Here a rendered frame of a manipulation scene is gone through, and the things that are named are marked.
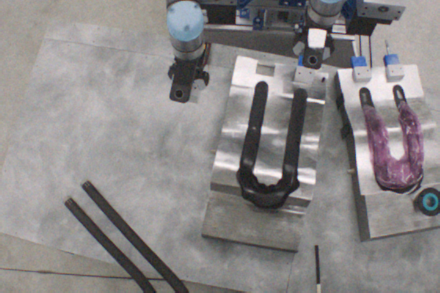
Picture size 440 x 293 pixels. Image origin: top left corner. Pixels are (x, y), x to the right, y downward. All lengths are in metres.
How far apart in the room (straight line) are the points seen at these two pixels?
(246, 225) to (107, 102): 0.54
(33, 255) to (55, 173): 0.89
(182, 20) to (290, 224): 0.62
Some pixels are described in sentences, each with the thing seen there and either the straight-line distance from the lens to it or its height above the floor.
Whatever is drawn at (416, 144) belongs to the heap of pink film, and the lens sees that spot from 1.58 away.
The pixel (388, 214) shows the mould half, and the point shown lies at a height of 0.91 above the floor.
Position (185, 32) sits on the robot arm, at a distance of 1.17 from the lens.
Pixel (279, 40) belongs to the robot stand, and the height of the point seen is 0.21.
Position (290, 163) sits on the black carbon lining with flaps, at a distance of 1.46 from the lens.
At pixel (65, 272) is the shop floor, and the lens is 2.41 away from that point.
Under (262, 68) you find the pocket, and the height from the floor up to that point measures 0.86.
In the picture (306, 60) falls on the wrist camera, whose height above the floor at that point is 1.14.
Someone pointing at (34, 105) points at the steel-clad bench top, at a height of 0.80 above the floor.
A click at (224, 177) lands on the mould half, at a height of 0.93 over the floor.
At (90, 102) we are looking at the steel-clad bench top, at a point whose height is 0.80.
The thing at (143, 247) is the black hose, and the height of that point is 0.89.
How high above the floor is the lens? 2.32
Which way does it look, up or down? 72 degrees down
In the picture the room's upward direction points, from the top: 1 degrees clockwise
